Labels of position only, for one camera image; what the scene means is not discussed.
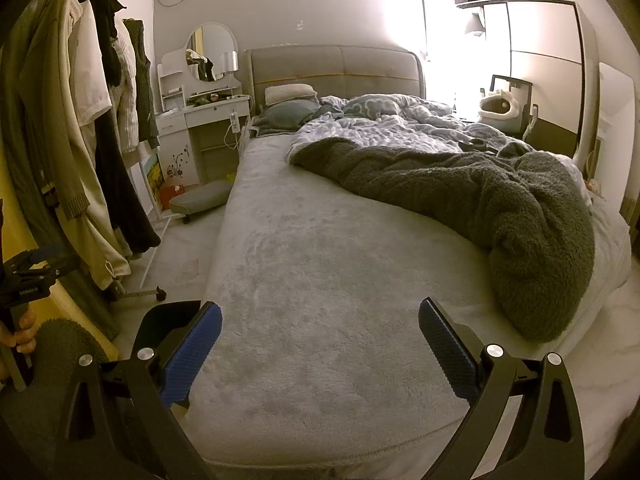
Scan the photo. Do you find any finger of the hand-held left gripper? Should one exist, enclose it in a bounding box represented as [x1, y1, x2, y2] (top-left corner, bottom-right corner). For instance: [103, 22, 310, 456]
[11, 244, 82, 275]

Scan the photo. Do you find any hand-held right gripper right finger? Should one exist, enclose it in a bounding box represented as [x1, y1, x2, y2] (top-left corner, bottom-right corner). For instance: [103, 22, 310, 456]
[418, 297, 586, 480]

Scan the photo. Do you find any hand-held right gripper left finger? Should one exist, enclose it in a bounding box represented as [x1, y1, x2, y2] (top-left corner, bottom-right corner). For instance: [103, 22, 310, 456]
[55, 301, 223, 480]

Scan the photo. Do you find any black trash bin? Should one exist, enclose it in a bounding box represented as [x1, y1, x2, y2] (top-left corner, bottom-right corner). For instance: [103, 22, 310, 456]
[131, 300, 203, 361]

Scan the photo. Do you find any person's left hand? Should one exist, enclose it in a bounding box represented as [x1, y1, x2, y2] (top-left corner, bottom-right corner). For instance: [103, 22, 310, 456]
[0, 307, 38, 357]

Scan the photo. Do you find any person's fleece clothing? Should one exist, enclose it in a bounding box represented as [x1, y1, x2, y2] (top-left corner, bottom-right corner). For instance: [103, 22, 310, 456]
[0, 319, 118, 480]

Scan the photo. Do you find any beige coat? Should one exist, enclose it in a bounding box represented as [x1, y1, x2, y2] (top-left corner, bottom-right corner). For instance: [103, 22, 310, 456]
[47, 0, 132, 291]

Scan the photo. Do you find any white clothing rack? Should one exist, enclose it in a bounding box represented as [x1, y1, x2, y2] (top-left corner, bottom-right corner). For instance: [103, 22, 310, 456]
[112, 217, 176, 303]

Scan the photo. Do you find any yellow cloth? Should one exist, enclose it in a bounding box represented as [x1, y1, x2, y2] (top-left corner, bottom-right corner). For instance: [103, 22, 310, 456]
[0, 45, 121, 361]

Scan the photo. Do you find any black hanging garment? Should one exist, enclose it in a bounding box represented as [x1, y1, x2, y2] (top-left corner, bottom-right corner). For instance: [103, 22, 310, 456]
[70, 0, 162, 256]

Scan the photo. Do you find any grey bed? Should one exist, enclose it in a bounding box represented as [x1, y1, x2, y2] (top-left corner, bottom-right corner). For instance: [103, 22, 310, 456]
[200, 45, 633, 466]

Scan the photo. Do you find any yellow painting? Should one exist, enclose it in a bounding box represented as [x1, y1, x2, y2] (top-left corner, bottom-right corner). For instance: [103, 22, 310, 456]
[142, 152, 165, 211]

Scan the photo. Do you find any dark grey fleece blanket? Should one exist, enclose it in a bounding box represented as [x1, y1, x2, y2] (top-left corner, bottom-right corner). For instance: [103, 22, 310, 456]
[287, 136, 596, 343]

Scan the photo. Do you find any olive knit cardigan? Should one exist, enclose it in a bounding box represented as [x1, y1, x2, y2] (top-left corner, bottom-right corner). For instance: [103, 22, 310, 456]
[10, 0, 92, 218]

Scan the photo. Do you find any grey cushioned stool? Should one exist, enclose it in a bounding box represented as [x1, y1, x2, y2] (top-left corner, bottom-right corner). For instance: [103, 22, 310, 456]
[169, 180, 233, 223]

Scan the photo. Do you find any cream knit sweater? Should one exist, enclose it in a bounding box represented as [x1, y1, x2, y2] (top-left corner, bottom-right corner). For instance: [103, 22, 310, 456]
[110, 35, 142, 153]

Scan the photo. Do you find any white shirt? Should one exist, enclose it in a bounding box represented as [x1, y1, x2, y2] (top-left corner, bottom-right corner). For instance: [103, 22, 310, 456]
[67, 0, 114, 126]

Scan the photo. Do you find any white dressing table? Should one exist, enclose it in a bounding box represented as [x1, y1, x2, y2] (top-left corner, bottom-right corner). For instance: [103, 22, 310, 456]
[155, 49, 251, 186]

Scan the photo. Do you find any dark green vest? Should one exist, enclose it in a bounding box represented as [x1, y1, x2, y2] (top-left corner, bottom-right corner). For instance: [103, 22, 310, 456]
[122, 17, 161, 148]

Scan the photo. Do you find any blue patterned duvet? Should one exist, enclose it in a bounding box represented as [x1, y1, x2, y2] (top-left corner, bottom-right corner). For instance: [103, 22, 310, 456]
[295, 92, 533, 156]

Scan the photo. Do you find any white cat bed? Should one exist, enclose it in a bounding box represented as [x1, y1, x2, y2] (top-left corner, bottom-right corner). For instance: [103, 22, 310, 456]
[478, 89, 522, 136]

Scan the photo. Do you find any grey-blue pillow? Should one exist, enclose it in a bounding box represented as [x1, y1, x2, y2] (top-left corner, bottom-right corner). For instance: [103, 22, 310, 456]
[252, 100, 321, 136]

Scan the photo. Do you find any oval mirror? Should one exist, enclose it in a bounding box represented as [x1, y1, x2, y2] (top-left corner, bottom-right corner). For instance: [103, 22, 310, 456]
[186, 22, 238, 82]

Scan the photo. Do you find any cream pillow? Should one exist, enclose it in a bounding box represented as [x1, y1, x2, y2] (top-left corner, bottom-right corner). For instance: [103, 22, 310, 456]
[264, 84, 318, 107]

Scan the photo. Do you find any white wardrobe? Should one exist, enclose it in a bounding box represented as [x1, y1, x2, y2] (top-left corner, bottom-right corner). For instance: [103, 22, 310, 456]
[456, 0, 598, 161]

